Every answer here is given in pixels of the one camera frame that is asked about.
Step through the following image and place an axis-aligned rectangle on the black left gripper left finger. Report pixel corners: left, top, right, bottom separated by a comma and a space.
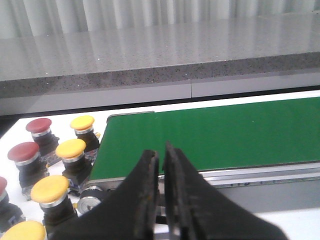
51, 150, 159, 240

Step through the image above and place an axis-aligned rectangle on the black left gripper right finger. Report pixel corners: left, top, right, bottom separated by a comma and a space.
163, 142, 287, 240

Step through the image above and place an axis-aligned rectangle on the yellow push button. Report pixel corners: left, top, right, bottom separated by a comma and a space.
55, 139, 92, 193
0, 220, 48, 240
70, 115, 100, 153
30, 175, 78, 234

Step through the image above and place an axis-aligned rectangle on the red push button middle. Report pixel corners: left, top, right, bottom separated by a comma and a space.
7, 142, 50, 201

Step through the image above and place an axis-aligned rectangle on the red push button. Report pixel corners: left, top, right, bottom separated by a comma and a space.
0, 176, 26, 235
25, 118, 59, 157
7, 142, 50, 201

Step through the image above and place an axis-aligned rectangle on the green conveyor belt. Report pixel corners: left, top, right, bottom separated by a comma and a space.
89, 97, 320, 182

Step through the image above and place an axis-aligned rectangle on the red push button near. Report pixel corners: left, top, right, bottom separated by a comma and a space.
0, 176, 26, 235

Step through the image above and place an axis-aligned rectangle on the red push button far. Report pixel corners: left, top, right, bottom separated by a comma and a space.
25, 118, 59, 157

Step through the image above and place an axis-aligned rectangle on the grey stone counter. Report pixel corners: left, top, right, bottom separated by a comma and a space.
0, 11, 320, 116

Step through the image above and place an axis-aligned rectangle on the white curtain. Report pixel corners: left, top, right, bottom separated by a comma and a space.
0, 0, 320, 39

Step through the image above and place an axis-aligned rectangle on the aluminium conveyor frame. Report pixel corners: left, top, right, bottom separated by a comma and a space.
77, 154, 320, 214

